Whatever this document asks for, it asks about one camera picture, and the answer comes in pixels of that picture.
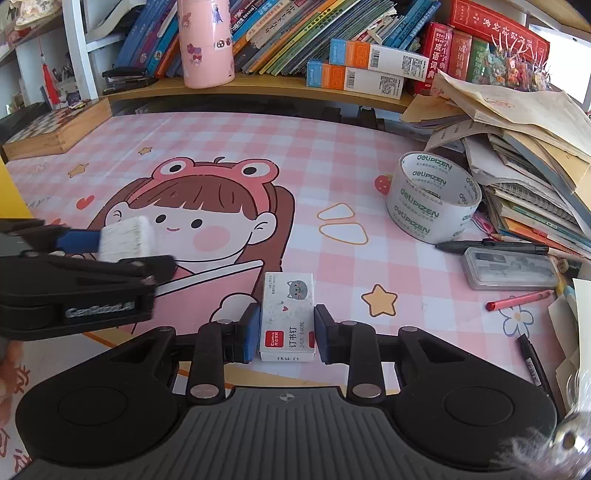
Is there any pile of books and papers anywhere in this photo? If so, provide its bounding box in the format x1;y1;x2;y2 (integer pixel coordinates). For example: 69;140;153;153
402;69;591;261

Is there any clear printed tape roll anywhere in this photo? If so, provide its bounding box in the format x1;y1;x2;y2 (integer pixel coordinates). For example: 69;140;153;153
385;151;483;244

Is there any thin red book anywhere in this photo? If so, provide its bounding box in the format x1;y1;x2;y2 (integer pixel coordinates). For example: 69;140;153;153
445;30;474;85

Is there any person's left hand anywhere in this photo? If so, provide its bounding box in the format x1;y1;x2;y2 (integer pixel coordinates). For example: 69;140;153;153
0;342;25;425

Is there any red tassel pendant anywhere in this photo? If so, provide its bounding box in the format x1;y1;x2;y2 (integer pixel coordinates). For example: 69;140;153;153
39;37;61;105

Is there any thick red book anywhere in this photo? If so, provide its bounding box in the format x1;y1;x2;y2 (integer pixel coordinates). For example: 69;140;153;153
416;22;453;95

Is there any green book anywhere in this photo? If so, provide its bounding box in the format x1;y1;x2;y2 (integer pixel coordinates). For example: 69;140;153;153
466;37;490;85

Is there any red pen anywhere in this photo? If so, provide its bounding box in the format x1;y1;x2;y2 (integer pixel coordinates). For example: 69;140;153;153
486;290;553;311

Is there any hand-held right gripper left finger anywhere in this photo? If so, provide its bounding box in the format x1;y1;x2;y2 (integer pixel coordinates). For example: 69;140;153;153
99;302;262;407

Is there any black stylus pen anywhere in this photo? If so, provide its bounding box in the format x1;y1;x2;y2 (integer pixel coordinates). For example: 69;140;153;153
436;239;550;256

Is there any black keyboard piano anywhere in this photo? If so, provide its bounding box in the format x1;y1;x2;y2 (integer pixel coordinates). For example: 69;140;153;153
0;102;58;146

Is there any wooden chess box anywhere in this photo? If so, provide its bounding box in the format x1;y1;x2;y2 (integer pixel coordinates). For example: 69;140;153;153
2;99;112;160

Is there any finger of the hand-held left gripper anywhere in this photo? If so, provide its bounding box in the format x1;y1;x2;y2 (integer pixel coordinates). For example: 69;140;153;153
0;251;177;302
0;219;105;257

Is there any pink sticker cylinder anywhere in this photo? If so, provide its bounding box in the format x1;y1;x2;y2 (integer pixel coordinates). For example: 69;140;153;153
178;0;235;89

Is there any black stapler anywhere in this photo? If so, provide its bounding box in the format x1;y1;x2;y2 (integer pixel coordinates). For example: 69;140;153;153
102;66;158;96

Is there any colourful trinket packet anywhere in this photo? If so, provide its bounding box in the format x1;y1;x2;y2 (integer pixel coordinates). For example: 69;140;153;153
485;34;553;91

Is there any yellow cardboard box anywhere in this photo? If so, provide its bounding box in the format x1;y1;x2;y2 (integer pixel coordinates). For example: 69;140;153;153
0;159;33;220

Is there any white staple box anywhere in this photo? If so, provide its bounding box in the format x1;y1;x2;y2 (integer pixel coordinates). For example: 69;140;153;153
259;272;319;363

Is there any large red book box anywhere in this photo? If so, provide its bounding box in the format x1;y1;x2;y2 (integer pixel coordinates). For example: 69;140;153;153
450;0;550;61

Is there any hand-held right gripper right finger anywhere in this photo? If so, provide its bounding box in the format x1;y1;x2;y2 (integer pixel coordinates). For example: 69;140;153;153
314;304;472;406

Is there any clear pencil case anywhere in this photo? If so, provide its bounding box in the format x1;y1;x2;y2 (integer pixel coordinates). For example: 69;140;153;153
464;247;560;291

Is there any fuzzy pompom with silver bead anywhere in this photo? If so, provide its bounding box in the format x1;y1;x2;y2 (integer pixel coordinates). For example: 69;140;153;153
499;411;591;480

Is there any white wooden bookshelf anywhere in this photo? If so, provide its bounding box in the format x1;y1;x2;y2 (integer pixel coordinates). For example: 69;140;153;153
0;0;591;116

